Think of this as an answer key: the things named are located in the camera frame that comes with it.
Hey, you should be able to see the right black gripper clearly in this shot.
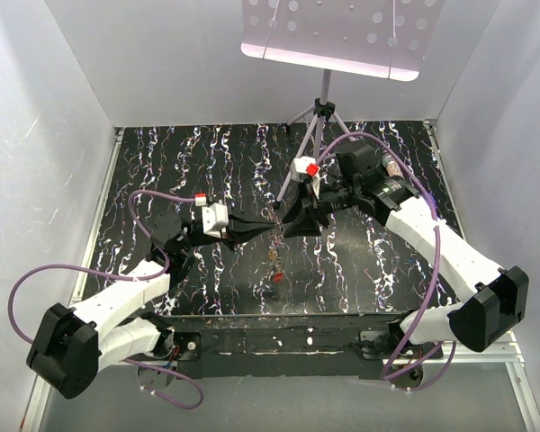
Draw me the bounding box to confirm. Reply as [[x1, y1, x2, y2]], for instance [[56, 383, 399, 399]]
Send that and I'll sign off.
[[281, 179, 360, 239]]

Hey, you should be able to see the large toothed keyring disc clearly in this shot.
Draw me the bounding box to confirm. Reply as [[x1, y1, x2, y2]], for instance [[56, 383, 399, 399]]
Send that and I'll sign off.
[[263, 206, 284, 284]]

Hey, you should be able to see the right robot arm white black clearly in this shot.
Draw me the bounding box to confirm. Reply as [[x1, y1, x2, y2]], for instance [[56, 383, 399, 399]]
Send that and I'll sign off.
[[283, 141, 529, 358]]

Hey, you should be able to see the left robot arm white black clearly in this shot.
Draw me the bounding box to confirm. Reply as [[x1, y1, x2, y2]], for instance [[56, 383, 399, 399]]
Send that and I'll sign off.
[[26, 203, 275, 399]]

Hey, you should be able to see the glitter toy microphone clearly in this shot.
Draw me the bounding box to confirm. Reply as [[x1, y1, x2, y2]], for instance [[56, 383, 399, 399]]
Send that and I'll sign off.
[[381, 153, 403, 177]]

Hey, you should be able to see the lilac music stand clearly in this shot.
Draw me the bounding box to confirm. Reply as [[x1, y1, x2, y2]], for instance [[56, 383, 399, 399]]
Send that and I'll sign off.
[[239, 0, 446, 211]]

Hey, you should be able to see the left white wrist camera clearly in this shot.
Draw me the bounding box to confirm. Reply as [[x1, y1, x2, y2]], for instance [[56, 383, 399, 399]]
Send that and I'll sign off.
[[194, 193, 230, 239]]

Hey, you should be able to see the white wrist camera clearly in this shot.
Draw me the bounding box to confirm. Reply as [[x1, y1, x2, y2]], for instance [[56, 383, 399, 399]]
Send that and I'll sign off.
[[194, 193, 230, 239], [290, 156, 320, 197]]

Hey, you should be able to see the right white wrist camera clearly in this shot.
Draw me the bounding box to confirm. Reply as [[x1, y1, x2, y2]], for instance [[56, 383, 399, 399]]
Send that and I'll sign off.
[[290, 156, 320, 197]]

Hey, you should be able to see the black front rail base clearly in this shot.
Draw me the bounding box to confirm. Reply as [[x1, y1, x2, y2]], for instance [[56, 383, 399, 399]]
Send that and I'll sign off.
[[121, 312, 455, 382]]

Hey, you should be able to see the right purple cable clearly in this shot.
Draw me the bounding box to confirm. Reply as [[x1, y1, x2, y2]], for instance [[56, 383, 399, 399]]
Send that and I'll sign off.
[[317, 130, 456, 391]]

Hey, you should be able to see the aluminium frame rail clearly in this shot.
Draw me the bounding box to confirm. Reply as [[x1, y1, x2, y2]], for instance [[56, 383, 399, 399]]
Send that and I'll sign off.
[[20, 326, 540, 432]]

